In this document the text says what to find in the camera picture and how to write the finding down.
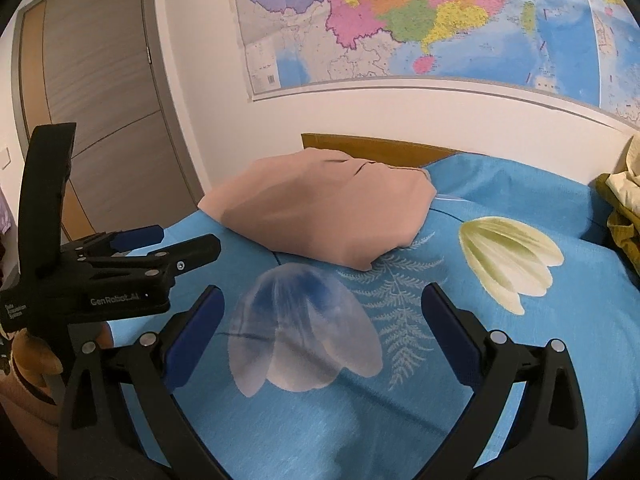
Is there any cream garment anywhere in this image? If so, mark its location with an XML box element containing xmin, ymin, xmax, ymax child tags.
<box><xmin>607</xmin><ymin>152</ymin><xmax>640</xmax><ymax>211</ymax></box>

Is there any grey-brown door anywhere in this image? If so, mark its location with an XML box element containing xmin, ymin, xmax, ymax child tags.
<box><xmin>11</xmin><ymin>0</ymin><xmax>206</xmax><ymax>243</ymax></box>

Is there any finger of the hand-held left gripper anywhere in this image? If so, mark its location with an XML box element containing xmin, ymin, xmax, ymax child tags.
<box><xmin>120</xmin><ymin>233</ymin><xmax>222</xmax><ymax>283</ymax></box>
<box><xmin>62</xmin><ymin>225</ymin><xmax>166</xmax><ymax>259</ymax></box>

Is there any person's left hand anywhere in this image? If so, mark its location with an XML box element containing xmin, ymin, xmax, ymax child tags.
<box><xmin>10</xmin><ymin>331</ymin><xmax>65</xmax><ymax>378</ymax></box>

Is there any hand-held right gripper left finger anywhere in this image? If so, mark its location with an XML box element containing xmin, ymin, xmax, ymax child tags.
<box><xmin>56</xmin><ymin>285</ymin><xmax>226</xmax><ymax>480</ymax></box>

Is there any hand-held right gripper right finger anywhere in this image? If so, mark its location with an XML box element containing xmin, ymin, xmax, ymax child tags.
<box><xmin>421</xmin><ymin>282</ymin><xmax>590</xmax><ymax>480</ymax></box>

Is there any mustard garment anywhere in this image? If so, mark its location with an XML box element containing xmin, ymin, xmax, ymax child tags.
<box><xmin>595</xmin><ymin>172</ymin><xmax>640</xmax><ymax>281</ymax></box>

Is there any colourful wall map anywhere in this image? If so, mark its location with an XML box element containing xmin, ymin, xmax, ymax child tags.
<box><xmin>227</xmin><ymin>0</ymin><xmax>640</xmax><ymax>128</ymax></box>

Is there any wooden headboard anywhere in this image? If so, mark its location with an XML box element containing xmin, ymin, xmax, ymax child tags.
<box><xmin>301</xmin><ymin>133</ymin><xmax>458</xmax><ymax>170</ymax></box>

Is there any blue floral blanket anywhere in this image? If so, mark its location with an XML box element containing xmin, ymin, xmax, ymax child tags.
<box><xmin>65</xmin><ymin>152</ymin><xmax>640</xmax><ymax>480</ymax></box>

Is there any pink zip jacket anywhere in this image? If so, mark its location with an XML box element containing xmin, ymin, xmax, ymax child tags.
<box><xmin>197</xmin><ymin>147</ymin><xmax>438</xmax><ymax>272</ymax></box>

